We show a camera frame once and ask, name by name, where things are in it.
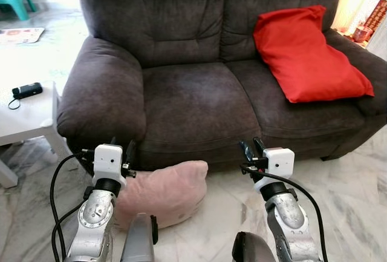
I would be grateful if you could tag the pale pink pillow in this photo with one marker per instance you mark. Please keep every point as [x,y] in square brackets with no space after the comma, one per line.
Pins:
[169,192]

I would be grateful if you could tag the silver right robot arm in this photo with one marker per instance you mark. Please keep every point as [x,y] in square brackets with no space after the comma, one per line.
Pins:
[289,216]

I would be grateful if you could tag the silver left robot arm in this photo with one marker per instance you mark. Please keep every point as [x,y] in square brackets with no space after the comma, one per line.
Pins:
[94,219]

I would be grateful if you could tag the dark brown fabric sofa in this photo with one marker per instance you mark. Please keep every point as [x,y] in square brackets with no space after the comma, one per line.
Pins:
[187,92]

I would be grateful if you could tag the red pillow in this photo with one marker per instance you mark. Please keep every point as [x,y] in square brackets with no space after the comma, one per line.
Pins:
[302,56]

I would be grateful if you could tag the grey right robot leg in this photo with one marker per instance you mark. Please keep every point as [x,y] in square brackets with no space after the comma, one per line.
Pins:
[251,250]

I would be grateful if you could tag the white side table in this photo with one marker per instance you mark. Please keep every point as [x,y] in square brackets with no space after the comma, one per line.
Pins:
[30,117]

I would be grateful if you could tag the black handheld device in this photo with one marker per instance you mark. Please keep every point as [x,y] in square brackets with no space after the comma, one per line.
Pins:
[28,90]

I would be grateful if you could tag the printed magazine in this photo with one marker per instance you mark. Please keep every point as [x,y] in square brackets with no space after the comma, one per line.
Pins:
[21,35]

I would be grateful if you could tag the red jar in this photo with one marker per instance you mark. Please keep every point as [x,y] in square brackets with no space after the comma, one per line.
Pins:
[363,34]

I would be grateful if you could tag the red patterned box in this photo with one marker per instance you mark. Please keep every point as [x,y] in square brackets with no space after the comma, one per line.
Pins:
[376,15]

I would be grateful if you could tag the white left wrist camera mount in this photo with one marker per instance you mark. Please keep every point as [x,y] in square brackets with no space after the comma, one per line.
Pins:
[107,160]

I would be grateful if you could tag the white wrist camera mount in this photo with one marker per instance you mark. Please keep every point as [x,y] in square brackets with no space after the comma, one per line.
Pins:
[280,161]
[107,160]

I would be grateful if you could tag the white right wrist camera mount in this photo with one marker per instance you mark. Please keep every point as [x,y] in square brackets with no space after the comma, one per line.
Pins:
[280,161]

